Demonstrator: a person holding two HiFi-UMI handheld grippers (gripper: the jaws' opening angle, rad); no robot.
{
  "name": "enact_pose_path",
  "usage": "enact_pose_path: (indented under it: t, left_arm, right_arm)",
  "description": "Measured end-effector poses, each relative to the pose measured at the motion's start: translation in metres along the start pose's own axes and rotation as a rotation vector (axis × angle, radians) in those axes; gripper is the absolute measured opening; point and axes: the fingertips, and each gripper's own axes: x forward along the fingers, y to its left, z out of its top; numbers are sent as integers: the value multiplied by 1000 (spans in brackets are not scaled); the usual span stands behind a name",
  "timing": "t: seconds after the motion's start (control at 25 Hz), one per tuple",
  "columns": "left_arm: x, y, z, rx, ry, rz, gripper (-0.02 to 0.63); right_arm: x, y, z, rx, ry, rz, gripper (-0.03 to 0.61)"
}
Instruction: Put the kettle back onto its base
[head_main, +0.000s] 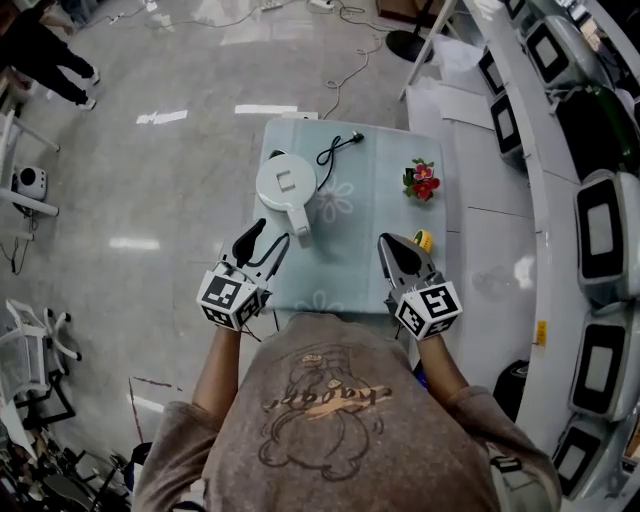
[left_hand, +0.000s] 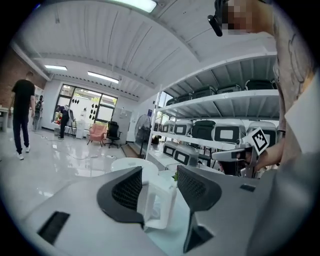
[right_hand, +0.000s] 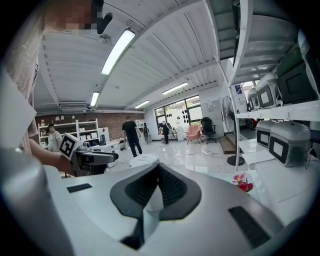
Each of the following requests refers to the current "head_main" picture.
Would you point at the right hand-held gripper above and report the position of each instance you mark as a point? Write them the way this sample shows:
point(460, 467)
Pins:
point(430, 307)

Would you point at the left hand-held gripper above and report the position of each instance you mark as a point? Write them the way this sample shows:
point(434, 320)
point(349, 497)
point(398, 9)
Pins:
point(227, 297)

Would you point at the white electric kettle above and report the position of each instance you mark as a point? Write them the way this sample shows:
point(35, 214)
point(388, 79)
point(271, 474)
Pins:
point(286, 190)

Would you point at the person's right forearm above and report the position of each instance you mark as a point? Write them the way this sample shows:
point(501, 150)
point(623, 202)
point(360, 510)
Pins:
point(440, 367)

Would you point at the person's left forearm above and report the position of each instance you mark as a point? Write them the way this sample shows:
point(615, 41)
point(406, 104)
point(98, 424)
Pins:
point(217, 370)

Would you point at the black round stand base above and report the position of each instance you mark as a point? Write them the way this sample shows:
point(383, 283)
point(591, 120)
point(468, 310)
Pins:
point(407, 46)

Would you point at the yellow green small cup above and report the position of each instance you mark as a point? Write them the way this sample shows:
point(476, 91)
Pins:
point(424, 240)

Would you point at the light blue floral tablecloth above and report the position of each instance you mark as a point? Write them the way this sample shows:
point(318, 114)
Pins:
point(360, 240)

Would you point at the red artificial flower decoration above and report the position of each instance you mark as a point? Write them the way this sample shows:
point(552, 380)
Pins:
point(422, 181)

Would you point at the grey printed t-shirt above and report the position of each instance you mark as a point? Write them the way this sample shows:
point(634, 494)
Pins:
point(340, 430)

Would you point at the row of white screen machines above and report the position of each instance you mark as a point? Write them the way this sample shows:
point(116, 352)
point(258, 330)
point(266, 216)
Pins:
point(600, 240)

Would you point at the white power strip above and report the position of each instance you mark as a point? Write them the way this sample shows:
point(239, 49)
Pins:
point(270, 5)
point(322, 4)

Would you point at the white round speaker device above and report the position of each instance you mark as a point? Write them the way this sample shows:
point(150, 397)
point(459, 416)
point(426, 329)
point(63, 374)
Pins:
point(30, 183)

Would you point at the dark blue bag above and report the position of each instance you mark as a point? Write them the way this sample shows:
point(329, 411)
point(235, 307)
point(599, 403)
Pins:
point(137, 465)

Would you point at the brown cardboard box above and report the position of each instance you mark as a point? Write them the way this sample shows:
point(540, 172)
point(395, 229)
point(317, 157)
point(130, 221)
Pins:
point(407, 7)

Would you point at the white office chair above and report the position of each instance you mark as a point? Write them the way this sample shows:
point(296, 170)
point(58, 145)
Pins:
point(30, 345)

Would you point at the white wall socket strip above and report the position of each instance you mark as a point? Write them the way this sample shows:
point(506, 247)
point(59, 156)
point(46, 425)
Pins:
point(300, 115)

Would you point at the white metal frame leg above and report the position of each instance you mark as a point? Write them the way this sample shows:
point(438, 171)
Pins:
point(425, 50)

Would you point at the white table frame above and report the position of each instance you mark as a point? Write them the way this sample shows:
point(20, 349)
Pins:
point(25, 200)

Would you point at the black metal frame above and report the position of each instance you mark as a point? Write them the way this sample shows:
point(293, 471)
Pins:
point(50, 400)

